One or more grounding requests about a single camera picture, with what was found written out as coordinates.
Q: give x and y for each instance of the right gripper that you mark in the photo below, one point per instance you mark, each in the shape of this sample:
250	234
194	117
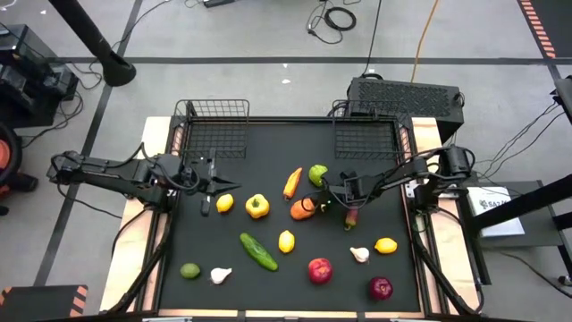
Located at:
353	188

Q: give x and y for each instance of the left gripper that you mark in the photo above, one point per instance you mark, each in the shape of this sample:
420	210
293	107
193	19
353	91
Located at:
196	174

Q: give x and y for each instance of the yellow lemon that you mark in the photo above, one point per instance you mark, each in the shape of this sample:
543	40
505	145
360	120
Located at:
286	241
224	203
385	245

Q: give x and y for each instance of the green ridged chayote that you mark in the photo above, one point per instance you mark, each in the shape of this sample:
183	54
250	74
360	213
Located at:
317	175

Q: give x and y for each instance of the orange yellow chili pepper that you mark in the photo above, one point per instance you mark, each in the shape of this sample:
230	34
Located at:
292	184

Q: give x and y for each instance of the yellow bell pepper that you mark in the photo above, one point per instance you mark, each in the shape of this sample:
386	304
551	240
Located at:
257	206

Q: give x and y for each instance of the white garlic bulb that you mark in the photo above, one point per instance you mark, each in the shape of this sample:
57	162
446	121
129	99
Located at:
220	275
359	254

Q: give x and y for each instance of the green cucumber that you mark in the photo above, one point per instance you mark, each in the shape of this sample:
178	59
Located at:
258	251

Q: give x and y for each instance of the red yellow apple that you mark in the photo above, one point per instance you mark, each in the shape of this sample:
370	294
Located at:
320	271

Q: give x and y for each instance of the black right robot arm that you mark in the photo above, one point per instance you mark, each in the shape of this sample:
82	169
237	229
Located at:
402	172

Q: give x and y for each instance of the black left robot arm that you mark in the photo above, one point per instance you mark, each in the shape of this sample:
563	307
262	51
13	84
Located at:
111	172

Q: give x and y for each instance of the green lime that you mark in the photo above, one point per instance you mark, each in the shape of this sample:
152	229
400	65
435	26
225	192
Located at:
190	270

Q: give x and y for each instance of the black table mat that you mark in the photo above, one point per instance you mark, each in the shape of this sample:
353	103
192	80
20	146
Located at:
268	290

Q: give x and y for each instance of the black computer case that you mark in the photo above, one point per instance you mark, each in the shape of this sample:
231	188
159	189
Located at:
402	98

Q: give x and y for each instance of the white label box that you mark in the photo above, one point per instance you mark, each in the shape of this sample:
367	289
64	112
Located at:
496	214

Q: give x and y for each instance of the black power strip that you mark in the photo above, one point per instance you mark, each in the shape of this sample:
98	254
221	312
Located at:
219	2

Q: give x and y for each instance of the black pole with flared base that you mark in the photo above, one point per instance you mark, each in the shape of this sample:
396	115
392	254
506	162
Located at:
96	42

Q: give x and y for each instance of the black stand beam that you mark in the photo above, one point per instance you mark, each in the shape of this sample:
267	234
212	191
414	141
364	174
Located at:
523	203

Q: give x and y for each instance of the black side table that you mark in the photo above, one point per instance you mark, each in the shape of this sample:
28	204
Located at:
536	232

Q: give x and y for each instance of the black orange-striped floor mat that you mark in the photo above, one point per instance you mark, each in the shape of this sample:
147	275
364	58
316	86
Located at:
40	304
554	22

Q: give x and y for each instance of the orange and black device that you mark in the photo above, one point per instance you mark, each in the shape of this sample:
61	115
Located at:
3	154

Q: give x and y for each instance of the black equipment cart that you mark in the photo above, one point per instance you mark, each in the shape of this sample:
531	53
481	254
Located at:
27	76

